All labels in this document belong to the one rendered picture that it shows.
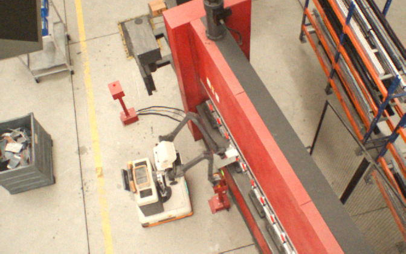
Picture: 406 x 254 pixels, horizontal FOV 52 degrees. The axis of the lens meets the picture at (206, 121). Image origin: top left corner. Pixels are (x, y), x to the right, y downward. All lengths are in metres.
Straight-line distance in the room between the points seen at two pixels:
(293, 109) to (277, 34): 1.47
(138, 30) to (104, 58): 2.57
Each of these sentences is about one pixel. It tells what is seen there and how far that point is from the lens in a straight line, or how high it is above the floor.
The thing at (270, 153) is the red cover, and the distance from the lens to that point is 3.22.
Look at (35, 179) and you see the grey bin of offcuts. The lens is 5.91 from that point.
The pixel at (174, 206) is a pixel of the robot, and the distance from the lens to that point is 5.24.
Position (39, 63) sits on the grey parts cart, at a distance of 6.97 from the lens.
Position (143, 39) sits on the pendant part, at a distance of 4.46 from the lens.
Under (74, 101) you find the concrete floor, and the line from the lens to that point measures 6.73.
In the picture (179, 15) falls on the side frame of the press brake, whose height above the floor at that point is 2.30.
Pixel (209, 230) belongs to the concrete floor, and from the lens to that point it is 5.40.
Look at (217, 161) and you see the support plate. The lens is 4.62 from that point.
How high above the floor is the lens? 5.18
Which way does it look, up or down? 59 degrees down
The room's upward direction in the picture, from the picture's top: 8 degrees counter-clockwise
